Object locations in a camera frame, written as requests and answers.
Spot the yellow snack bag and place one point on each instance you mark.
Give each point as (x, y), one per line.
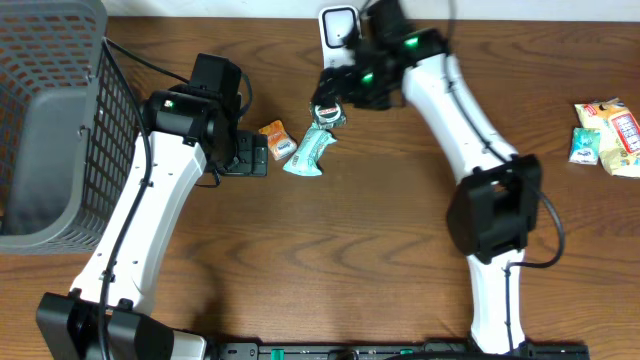
(619, 135)

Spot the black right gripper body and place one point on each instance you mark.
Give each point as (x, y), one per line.
(369, 90)

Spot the light green pack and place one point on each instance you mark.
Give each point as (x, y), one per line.
(304, 161)

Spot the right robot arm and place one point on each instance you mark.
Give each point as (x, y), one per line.
(495, 203)

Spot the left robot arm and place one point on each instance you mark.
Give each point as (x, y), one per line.
(187, 131)

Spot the small teal tissue pack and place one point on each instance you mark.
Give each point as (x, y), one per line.
(585, 146)

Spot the orange snack pack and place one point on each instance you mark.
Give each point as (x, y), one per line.
(280, 144)

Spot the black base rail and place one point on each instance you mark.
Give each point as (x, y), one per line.
(440, 350)

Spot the white barcode scanner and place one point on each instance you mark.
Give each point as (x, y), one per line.
(335, 24)

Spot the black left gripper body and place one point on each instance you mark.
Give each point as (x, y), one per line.
(247, 153)

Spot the dark grey plastic basket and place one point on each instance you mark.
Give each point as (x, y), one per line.
(68, 127)

